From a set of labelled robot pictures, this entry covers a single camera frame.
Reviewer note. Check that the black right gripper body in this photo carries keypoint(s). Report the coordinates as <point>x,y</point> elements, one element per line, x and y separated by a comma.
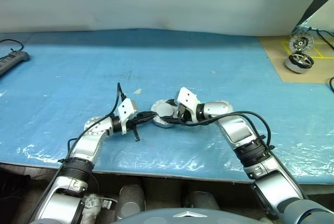
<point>184,114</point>

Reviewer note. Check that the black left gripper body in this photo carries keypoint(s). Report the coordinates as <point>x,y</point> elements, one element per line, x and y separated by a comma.
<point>132,122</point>

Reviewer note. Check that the silver motor housing copper windings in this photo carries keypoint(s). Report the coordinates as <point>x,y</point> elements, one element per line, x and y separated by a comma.
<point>160,123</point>

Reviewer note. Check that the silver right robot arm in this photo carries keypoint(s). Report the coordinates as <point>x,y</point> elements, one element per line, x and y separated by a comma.
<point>240,132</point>

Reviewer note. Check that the silver motor housing with rotor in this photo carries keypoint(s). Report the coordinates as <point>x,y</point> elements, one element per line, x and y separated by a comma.
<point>298,63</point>

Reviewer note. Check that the grey rounded cylinder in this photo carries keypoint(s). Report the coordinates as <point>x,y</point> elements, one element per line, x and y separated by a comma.
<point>131,200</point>
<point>203,200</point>

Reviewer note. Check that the blue plastic table cover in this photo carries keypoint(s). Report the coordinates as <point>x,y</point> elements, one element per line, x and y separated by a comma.
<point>78,62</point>

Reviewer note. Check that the white plug connector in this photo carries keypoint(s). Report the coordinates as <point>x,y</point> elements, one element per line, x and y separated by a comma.
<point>109,203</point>

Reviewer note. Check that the white wrapped bundle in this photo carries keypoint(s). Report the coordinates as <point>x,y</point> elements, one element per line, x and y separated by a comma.
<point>91,207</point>

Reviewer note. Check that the grey robot torso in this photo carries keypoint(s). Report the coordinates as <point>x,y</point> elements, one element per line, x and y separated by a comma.
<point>182,216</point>

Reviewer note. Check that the brown cardboard sheet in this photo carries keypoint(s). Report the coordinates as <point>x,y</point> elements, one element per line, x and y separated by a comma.
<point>276,62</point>

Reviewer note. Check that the grey power strip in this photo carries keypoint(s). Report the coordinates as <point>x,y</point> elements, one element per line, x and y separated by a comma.
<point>11,60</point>

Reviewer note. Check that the yellow tape grid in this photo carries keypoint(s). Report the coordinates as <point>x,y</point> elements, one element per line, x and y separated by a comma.
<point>317,50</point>

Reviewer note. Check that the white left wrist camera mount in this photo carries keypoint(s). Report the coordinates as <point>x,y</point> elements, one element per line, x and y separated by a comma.
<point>125,111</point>

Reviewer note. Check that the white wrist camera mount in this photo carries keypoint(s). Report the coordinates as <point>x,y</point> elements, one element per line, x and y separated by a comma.
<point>125,111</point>
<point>189,98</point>

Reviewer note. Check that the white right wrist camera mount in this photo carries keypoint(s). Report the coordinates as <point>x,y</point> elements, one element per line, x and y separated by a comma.
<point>189,98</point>

